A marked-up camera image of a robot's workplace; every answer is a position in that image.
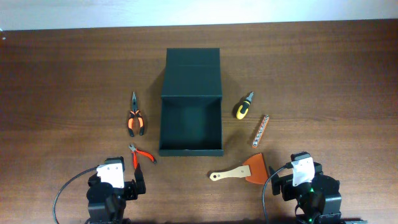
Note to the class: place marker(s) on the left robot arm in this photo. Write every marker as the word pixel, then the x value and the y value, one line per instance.
pixel 108 197

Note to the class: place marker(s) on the red handled side cutters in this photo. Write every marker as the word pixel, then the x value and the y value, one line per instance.
pixel 135 151

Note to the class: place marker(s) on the yellow black stubby screwdriver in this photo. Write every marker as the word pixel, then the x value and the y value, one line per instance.
pixel 244 106

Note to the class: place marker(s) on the dark green open box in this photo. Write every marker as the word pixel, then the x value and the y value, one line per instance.
pixel 191 120

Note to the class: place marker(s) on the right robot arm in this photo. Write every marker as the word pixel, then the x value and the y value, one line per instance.
pixel 320 200

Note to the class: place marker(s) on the orange socket bit holder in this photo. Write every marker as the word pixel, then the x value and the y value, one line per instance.
pixel 260 131

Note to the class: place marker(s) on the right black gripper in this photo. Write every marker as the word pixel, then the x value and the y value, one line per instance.
pixel 285 182

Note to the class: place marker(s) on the orange scraper wooden handle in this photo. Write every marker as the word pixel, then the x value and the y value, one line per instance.
pixel 253 170

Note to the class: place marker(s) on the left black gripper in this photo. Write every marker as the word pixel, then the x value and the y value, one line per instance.
pixel 130 186

